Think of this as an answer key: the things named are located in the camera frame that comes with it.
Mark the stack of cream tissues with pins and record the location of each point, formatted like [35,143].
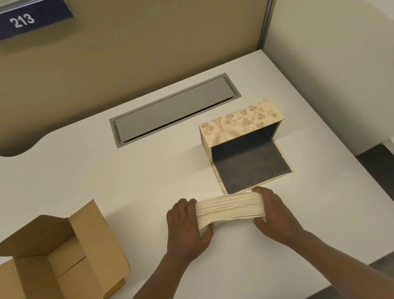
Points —
[229,208]

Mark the beige partition panel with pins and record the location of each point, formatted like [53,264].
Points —
[109,53]

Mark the brown cardboard box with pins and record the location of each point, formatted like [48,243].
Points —
[49,281]

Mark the person's left hand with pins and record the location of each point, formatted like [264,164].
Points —
[184,228]

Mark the blue number sign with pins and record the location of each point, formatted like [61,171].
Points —
[20,21]

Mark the person's right thumb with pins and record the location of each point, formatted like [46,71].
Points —
[260,222]

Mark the floral patterned tissue box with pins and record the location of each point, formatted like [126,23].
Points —
[246,143]

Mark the person's left thumb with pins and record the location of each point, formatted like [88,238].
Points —
[207,233]

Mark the grey metal partition post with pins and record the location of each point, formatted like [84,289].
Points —
[272,1]

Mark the person's right hand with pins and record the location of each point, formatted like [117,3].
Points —
[278,216]

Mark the white side divider panel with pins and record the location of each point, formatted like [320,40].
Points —
[332,57]

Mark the person's right forearm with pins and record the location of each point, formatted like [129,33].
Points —
[343,268]

